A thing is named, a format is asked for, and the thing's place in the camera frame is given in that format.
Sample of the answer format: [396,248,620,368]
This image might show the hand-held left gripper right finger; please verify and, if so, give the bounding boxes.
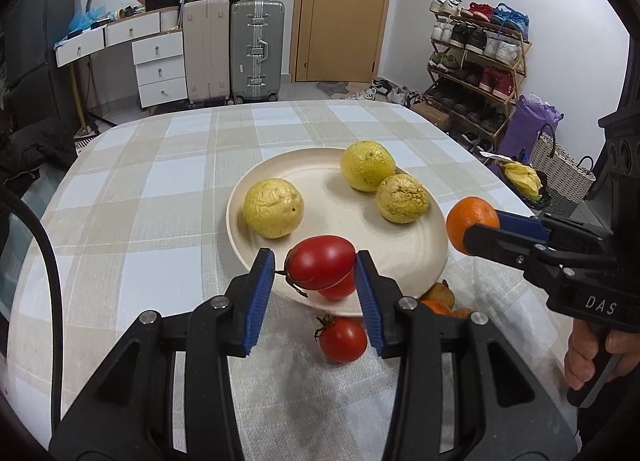
[354,250,581,461]

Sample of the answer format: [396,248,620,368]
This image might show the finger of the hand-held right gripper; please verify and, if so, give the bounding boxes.
[495,210,608,254]
[462,224,566,292]

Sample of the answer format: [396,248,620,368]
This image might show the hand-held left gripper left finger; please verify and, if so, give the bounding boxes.
[47,248,276,461]

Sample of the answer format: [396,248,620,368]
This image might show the round red tomato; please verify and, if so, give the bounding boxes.
[317,277,357,301]

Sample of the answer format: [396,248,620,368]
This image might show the orange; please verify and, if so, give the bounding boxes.
[420,298,473,319]
[445,196,501,256]

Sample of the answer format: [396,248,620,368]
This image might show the elongated red tomato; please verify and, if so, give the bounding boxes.
[285,235,357,291]

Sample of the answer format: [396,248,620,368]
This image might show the large yellow-green lemon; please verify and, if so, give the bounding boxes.
[243,178,305,240]

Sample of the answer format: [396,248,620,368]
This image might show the cream round plate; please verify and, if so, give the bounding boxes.
[226,146,449,318]

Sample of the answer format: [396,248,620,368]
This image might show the yellow guava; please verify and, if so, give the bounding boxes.
[375,174,431,224]
[340,140,397,192]

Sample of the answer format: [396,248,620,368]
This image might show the person's right hand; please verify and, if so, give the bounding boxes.
[564,318,640,391]

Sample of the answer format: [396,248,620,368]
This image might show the red tomato with stem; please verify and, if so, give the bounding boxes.
[314,315,368,364]

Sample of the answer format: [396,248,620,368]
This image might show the yellow plastic bag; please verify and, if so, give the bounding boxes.
[500,161,546,202]

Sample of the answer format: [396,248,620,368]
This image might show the woven basket bag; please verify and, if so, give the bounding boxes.
[530,124,597,217]

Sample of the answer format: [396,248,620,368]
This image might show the purple bag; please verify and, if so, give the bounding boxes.
[497,94,563,162]

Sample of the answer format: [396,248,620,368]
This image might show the small cardboard box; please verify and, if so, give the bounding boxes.
[415,100,453,129]

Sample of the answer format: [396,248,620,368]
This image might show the wooden shoe rack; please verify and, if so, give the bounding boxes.
[425,8,532,149]

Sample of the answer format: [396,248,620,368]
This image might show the shoes on floor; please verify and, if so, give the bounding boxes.
[367,78,426,107]

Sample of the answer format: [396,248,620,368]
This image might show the rows of shoes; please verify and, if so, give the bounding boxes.
[429,0,531,142]

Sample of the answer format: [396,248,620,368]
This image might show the grey doormat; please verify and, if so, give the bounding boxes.
[315,81,351,98]

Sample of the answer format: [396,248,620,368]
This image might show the silver suitcase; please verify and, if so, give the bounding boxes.
[230,0,286,104]

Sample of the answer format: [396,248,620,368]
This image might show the white desk with drawers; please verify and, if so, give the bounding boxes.
[55,6,187,109]

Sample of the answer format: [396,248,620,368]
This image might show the beige suitcase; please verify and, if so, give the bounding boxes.
[182,0,232,107]

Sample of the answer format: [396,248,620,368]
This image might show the wooden door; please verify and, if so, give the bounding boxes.
[290,0,397,83]

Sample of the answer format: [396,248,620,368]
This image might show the black jacket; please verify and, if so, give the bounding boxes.
[0,118,78,192]

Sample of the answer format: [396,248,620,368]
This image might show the blue plastic bag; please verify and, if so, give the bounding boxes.
[67,6,108,32]

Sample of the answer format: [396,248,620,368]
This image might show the dark grey refrigerator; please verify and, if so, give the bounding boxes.
[5,0,78,129]

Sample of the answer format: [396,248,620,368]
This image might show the black cable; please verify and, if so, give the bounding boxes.
[0,186,63,422]

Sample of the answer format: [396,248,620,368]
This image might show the yellow broom handle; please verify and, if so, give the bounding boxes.
[70,61,88,137]

